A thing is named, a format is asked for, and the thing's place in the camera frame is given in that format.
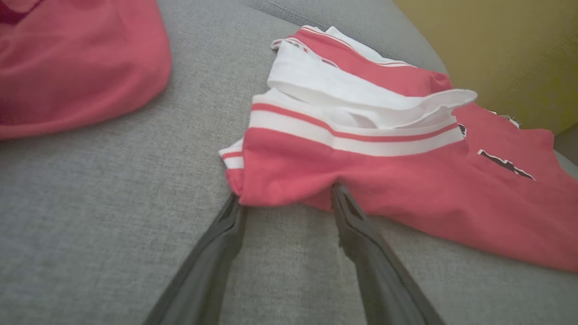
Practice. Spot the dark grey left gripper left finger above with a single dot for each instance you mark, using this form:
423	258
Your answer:
205	266

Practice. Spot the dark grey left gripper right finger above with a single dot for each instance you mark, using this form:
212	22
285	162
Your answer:
379	275

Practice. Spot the red jersey with white stripes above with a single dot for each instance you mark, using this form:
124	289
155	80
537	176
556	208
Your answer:
406	189

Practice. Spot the red shorts with white stripe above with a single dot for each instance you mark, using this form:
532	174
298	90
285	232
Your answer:
76	63

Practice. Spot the grey fabric sofa seat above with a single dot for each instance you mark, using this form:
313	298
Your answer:
113	203

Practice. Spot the grey-brown sofa backrest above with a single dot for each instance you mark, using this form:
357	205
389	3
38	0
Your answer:
568	144

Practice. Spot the yellow sofa backrest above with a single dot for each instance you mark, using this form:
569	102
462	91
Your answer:
505	49

